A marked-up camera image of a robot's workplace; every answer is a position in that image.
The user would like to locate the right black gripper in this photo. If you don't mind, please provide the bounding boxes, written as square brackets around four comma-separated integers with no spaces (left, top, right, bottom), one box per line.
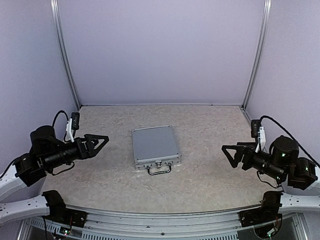
[222,142,286,182]

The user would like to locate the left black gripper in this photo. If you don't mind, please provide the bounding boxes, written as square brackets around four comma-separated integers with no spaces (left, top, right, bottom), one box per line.
[43,133,109,170]

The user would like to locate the aluminium poker chip case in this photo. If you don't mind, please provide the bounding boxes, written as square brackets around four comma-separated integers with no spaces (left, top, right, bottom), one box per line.
[131,125,182,176]

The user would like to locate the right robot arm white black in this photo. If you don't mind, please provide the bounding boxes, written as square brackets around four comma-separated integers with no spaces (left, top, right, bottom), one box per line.
[221,115,320,222]

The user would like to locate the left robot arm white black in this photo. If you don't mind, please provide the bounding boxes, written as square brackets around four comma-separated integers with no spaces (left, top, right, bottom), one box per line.
[0,112,110,225]

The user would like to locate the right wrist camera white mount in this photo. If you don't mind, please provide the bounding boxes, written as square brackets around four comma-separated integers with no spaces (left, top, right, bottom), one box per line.
[250,119,266,153]

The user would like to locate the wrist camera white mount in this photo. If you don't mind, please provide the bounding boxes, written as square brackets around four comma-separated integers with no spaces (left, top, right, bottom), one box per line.
[64,112,80,143]
[250,119,266,153]

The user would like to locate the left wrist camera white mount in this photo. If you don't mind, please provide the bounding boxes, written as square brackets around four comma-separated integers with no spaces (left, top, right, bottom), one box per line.
[64,112,80,143]

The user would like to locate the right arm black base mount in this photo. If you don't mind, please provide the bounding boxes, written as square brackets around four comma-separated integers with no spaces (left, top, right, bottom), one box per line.
[238,206,277,227]

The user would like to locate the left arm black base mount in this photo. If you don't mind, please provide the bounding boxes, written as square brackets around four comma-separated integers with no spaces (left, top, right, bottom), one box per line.
[44,204,88,228]

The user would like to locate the aluminium front rail frame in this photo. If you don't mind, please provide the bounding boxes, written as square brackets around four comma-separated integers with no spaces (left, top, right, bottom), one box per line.
[17,197,308,240]

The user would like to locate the left aluminium corner post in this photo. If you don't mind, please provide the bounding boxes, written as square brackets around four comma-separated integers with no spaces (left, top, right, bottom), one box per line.
[50,0,82,110]

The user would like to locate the aluminium corner post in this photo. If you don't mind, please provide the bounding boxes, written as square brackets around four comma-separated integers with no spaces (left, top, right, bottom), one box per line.
[50,0,82,110]
[241,0,272,112]

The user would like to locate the right aluminium corner post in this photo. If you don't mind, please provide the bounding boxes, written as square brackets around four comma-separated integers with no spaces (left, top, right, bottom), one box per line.
[241,0,272,112]

